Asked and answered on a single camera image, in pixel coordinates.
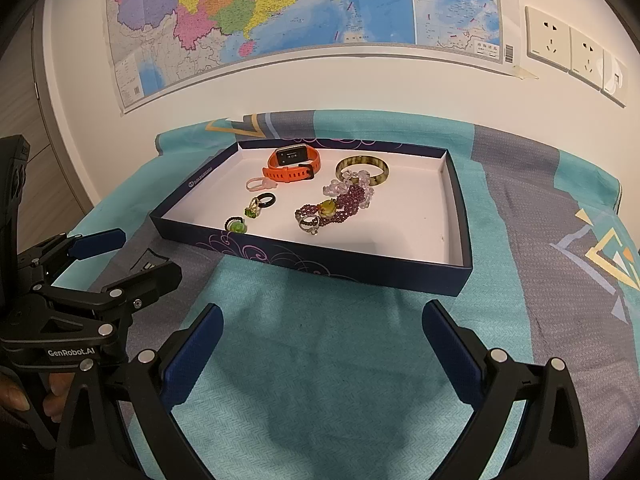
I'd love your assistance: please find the orange smart watch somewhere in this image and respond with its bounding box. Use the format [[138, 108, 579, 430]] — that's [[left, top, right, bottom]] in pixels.
[[262, 144, 321, 183]]

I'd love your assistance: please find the dark blue tray box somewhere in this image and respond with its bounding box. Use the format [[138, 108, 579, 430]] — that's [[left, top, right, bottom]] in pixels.
[[151, 139, 473, 296]]

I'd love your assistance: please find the clear crystal bead bracelet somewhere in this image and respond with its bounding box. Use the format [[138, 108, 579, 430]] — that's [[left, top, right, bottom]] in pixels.
[[322, 169, 377, 209]]

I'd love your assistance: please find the white wall socket left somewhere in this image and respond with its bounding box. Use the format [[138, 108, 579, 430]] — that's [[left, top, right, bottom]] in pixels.
[[525, 6, 570, 72]]

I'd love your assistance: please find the wooden wardrobe door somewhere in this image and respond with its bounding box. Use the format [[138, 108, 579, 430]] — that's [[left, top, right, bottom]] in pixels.
[[1, 0, 92, 250]]

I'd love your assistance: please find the purple beaded bracelet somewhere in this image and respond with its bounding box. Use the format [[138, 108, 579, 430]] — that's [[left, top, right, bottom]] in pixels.
[[293, 183, 369, 227]]

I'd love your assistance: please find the teal grey patterned bedsheet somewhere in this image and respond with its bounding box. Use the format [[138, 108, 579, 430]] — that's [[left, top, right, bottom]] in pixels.
[[63, 110, 639, 479]]

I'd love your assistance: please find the black ring with gold charm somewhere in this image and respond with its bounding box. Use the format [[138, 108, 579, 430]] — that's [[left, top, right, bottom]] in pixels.
[[243, 190, 278, 220]]

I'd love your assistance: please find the colourful wall map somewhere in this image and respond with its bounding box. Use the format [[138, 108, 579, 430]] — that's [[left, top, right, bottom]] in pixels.
[[105, 0, 521, 110]]

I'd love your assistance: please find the white wall socket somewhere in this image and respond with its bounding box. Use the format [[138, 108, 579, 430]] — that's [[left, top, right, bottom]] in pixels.
[[570, 27, 603, 91], [525, 6, 570, 72]]

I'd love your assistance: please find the person's left hand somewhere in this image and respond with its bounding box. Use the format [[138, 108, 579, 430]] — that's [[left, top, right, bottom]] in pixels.
[[0, 372, 76, 424]]

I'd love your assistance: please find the white wall switch right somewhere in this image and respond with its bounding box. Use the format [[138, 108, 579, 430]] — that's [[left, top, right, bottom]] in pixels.
[[602, 51, 629, 107]]

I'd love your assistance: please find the tortoiseshell bangle bracelet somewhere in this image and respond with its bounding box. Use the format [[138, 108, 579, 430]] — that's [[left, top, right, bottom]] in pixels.
[[335, 155, 392, 188]]

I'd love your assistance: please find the white wall socket middle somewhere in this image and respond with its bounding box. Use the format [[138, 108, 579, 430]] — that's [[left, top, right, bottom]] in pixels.
[[570, 27, 603, 91]]

